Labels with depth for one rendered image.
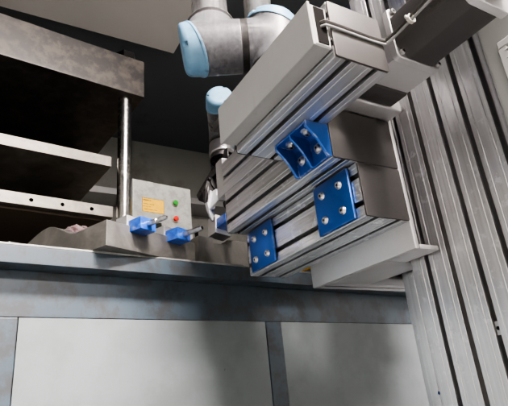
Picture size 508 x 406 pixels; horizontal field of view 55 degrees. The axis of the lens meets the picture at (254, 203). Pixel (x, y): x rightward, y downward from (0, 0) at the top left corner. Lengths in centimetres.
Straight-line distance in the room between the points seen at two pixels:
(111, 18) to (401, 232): 315
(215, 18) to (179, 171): 424
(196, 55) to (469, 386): 77
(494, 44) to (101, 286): 84
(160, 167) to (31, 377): 431
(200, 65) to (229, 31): 9
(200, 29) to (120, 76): 128
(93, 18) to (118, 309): 287
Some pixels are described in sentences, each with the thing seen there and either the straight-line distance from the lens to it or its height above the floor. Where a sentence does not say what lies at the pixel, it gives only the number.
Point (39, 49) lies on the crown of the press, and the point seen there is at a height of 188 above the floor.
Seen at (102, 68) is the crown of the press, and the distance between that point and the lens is 230.
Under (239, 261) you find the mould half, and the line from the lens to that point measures 130.
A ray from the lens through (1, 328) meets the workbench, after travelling 102.
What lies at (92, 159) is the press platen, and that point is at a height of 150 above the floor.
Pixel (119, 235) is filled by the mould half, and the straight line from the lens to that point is 104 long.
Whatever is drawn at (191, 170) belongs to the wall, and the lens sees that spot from 534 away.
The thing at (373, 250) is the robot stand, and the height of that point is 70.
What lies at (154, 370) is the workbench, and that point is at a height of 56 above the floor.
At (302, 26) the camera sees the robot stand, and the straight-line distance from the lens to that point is 65.
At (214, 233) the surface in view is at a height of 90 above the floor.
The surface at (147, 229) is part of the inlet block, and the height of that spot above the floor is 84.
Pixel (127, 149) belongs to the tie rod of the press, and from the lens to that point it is 217.
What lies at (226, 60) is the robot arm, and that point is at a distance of 106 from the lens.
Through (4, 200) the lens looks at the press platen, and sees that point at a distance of 200.
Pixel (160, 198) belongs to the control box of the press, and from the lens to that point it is 229.
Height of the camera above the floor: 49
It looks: 22 degrees up
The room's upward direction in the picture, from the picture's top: 6 degrees counter-clockwise
